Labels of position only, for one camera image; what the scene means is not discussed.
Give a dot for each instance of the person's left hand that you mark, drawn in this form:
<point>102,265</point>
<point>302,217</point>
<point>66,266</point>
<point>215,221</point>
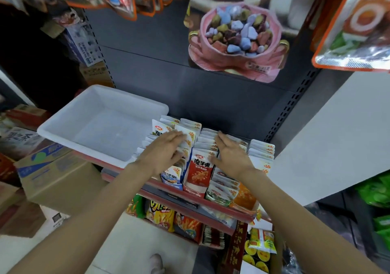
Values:
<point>161,152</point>

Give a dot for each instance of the person's right hand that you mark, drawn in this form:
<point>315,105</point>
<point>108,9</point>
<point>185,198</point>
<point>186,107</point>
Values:
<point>231,158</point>

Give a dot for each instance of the blue konjac snack packet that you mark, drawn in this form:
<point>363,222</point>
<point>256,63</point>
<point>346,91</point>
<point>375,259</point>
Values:
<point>173,174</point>

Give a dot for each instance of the blue display box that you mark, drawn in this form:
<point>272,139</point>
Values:
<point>173,176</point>

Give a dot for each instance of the green display box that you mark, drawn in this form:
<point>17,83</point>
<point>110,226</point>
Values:
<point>222,188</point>

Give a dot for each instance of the red konjac snack packet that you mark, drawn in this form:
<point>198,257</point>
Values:
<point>198,172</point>

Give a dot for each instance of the red display box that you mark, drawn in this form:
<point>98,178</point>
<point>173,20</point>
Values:
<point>198,173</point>

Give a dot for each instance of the orange display box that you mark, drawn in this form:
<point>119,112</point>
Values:
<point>247,197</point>

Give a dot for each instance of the orange snack packet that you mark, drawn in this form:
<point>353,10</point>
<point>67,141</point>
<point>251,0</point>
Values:
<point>244,199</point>

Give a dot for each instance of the white plastic bin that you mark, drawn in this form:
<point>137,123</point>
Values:
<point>97,127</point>

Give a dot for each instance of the person's left forearm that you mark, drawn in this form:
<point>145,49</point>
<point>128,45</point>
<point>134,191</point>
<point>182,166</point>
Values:
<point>85,228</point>

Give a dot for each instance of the person's right forearm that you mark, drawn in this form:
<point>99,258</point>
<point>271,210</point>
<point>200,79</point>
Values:
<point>311,225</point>

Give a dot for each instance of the green snack bag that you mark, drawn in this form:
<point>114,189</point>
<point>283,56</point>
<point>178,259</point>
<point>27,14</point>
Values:
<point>137,205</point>

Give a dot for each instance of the yellow snack packets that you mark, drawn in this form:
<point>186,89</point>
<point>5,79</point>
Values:
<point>259,249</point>

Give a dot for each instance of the plain brown cardboard carton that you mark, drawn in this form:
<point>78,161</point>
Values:
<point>96,73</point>

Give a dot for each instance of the blue print cardboard carton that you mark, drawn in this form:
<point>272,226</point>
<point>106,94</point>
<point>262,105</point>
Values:
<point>55,176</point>

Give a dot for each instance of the person's left shoe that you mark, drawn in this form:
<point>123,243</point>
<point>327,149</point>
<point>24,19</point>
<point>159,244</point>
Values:
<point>157,263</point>

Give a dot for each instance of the white blue carton box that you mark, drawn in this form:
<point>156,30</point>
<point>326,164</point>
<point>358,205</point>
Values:
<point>82,39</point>

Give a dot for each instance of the orange-edged clear candy bag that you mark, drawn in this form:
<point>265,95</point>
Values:
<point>353,24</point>

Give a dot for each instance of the row of orange chip bags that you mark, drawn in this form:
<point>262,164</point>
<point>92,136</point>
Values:
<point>180,222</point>

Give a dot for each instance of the dark red white-label carton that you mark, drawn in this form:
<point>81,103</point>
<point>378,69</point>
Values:
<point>234,255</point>

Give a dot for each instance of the hanging pink candy bag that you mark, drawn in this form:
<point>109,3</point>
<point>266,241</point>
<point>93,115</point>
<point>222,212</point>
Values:
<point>237,45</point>

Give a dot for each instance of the black plastic wrapped bundle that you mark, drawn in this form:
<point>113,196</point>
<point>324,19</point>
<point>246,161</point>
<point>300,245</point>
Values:
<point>304,258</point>

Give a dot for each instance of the white pink carton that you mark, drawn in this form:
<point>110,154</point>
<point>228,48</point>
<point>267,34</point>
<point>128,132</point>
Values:
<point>55,217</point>

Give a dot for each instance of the pale printed carton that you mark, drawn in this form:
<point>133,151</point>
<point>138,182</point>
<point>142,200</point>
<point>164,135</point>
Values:
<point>21,141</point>

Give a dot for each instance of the stack of green packs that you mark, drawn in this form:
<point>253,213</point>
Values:
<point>378,204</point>

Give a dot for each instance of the red yellow carton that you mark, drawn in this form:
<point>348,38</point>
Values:
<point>6,167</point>

